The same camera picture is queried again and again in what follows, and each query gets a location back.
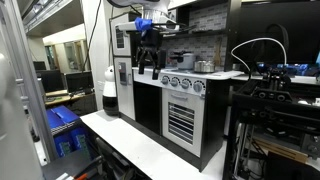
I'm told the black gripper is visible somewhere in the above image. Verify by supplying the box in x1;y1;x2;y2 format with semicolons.
137;29;166;80

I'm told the stainless steel pot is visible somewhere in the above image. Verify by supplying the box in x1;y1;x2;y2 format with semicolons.
194;60;215;73

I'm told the white oven cabinet door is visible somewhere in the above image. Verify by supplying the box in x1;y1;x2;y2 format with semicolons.
162;89;204;157

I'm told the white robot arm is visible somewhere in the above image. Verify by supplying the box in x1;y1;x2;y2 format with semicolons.
107;0;170;80

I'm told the grey stove knob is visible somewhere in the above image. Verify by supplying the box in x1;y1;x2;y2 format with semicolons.
181;79;191;89
170;77;180;87
161;76;170;85
193;81;204;93

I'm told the white black smart speaker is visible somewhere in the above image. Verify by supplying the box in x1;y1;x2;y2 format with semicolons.
102;66;119;116

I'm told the white toy kitchen unit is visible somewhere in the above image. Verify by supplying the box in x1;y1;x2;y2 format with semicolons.
107;0;239;170

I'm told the wooden slotted spatula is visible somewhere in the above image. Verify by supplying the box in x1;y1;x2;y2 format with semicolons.
214;37;222;66

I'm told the black computer monitor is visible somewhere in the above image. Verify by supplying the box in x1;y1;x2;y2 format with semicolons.
65;71;94;93

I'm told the blue storage box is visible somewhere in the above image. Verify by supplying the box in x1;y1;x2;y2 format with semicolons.
46;106;90;157

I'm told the white cable loop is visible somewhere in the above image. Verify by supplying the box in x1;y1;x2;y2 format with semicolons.
230;37;288;73

